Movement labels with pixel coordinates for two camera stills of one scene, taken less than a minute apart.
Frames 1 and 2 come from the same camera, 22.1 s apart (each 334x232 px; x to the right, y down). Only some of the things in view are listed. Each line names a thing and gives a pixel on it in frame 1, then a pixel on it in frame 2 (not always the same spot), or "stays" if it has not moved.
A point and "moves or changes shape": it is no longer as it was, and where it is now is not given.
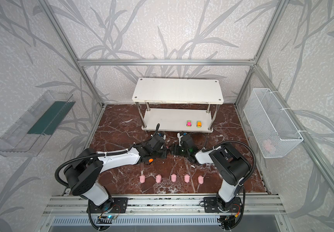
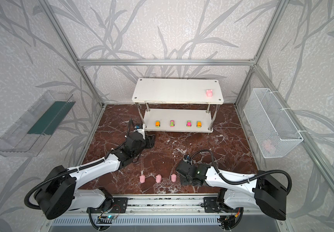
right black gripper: (177, 150) → (181, 170)
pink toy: (158, 178) stays
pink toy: (201, 179) moves or changes shape
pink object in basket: (269, 147) stays
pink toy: (173, 177) stays
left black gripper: (161, 151) → (147, 140)
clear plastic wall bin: (28, 134) stays
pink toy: (142, 179) stays
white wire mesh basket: (272, 130) stays
